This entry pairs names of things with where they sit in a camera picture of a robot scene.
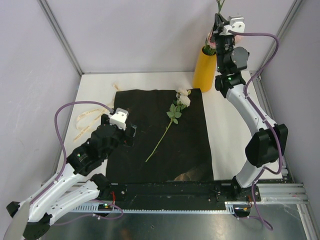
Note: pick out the aluminium frame post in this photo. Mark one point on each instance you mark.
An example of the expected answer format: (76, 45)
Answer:
(52, 20)
(282, 31)

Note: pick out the left aluminium frame post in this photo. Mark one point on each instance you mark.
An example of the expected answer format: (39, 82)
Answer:
(52, 20)

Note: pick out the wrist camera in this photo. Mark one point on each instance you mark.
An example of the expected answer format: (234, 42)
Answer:
(119, 118)
(235, 24)

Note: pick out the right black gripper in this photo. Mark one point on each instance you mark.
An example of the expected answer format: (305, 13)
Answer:
(219, 22)

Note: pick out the grey slotted cable duct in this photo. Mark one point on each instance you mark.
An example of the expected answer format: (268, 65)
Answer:
(208, 207)

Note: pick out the black wrapping paper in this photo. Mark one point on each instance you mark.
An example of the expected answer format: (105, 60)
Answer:
(162, 150)

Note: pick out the pink flower stem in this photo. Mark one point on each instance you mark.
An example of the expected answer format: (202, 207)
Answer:
(238, 38)
(209, 48)

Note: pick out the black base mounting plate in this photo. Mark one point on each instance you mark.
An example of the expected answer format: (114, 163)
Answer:
(178, 192)

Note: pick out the right aluminium frame post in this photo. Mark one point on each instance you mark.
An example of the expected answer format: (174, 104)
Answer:
(282, 31)

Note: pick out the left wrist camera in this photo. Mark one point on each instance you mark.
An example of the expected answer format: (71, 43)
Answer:
(119, 118)

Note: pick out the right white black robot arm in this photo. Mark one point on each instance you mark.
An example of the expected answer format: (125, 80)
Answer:
(266, 148)

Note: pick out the cream printed ribbon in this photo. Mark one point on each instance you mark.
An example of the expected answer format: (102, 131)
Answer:
(85, 122)

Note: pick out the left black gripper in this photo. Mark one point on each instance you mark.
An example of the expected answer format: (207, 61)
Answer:
(126, 139)

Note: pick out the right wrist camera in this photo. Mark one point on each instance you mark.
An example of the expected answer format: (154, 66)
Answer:
(235, 24)

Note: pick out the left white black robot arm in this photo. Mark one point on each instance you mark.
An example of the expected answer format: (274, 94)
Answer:
(33, 217)

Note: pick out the yellow cylindrical vase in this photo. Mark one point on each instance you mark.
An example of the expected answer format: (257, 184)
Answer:
(204, 71)

